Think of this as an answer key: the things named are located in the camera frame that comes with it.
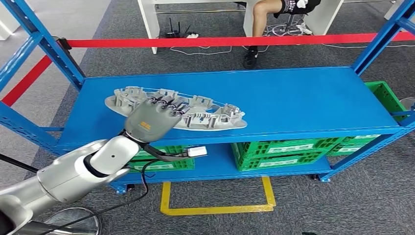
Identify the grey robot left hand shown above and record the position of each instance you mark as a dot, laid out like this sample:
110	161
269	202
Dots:
149	123

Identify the silver plastic hubcap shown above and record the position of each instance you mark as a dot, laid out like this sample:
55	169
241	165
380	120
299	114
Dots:
214	118

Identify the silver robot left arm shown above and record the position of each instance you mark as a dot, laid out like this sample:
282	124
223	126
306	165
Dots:
64	178

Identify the blue metal shelf rack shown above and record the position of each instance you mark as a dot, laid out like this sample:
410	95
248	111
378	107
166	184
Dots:
291	103

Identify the black wifi router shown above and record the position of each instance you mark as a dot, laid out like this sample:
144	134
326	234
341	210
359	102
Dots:
172	35

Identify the white power strip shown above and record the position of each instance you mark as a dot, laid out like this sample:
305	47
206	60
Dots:
192	36

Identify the chrome barrier stanchion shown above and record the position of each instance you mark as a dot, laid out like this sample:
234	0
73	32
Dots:
81	217

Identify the black pole stand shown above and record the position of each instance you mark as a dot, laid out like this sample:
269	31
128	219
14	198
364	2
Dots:
16	162

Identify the person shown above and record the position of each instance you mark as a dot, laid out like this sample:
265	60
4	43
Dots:
262	16

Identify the white platform block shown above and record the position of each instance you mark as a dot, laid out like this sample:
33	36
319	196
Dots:
5	30

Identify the chrome chair base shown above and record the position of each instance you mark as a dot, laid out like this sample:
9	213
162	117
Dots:
289	21

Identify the chrome disc base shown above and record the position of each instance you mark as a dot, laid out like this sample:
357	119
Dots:
408	103

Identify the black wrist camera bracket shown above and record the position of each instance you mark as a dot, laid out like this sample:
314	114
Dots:
162	157

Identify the grey barrier stanchion post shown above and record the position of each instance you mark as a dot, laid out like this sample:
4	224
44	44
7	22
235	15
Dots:
75	66

